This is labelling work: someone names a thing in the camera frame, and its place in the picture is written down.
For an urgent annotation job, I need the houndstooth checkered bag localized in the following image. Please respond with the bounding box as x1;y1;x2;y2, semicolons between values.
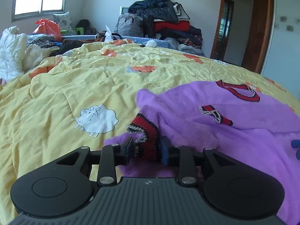
114;13;144;37

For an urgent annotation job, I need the purple sweater red collar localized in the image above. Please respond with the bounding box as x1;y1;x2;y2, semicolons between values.
105;81;299;224

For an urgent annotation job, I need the blue knitted blanket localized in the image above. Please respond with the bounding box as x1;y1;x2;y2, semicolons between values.
62;35;172;49

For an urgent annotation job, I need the brown wooden door frame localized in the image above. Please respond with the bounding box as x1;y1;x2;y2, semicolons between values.
210;0;275;74

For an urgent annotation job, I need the folded clothes stack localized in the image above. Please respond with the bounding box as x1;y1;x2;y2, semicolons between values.
160;26;206;57

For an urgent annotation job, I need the white wardrobe door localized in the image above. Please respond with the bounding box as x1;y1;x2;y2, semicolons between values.
261;0;299;99

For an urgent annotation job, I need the red folded garment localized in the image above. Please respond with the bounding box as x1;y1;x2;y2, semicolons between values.
154;21;190;32

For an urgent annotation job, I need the white round plush ball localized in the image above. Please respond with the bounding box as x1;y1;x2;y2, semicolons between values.
145;40;158;48

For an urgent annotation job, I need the green plastic stool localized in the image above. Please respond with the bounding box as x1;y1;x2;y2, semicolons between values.
61;27;84;36

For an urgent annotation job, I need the orange plastic bag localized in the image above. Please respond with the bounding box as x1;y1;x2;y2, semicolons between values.
33;19;62;42

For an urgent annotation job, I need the white floral pillow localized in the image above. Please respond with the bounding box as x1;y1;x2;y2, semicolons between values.
53;12;76;36

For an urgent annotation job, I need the yellow carrot print bedspread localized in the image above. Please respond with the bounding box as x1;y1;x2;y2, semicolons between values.
1;42;299;224

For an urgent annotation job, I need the white quilted blanket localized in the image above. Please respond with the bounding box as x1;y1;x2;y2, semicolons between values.
1;26;27;81

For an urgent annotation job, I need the dark quilted jacket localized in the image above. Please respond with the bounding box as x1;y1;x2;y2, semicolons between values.
128;0;179;38

